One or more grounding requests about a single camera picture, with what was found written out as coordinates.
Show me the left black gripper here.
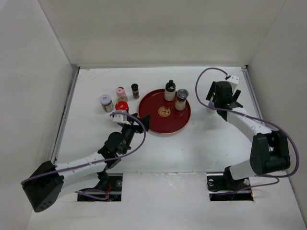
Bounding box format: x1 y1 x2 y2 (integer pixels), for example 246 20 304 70
120 113 150 155

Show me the blue label silver cap bottle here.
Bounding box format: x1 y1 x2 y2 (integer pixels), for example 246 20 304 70
207 101 216 114

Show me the clear cap pepper grinder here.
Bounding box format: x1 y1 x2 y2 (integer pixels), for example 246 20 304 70
175 89 189 111

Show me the black knob salt grinder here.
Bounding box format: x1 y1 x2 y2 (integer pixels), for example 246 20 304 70
164 80 176 101

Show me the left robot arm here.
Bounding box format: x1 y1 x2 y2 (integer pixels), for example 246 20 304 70
21 112 151 213

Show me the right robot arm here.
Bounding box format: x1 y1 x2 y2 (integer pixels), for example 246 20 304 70
206 81 291 190

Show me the red lid sauce jar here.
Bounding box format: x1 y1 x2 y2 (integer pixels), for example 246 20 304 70
115 101 129 113

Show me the pink lid spice bottle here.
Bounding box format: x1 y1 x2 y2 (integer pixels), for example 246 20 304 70
116 86 128 102

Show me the black lid spice bottle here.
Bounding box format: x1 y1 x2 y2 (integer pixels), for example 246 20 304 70
131 83 140 100

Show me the dark jar white lid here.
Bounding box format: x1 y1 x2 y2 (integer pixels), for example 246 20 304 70
99 94 114 112

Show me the red round tray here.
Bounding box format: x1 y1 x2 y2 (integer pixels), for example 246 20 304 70
138 89 191 134

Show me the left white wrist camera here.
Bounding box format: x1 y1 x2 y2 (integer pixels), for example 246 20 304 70
113 110 130 125

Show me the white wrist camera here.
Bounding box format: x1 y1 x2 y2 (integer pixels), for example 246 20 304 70
225 75 240 92
113 110 130 125

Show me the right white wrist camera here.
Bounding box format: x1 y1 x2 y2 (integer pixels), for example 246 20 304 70
225 75 240 92

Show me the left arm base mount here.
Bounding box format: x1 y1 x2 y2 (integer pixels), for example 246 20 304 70
77 172 123 202

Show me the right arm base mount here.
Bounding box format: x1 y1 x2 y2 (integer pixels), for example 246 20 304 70
206 167 254 201

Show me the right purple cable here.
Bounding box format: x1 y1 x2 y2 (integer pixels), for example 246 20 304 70
194 67 300 195

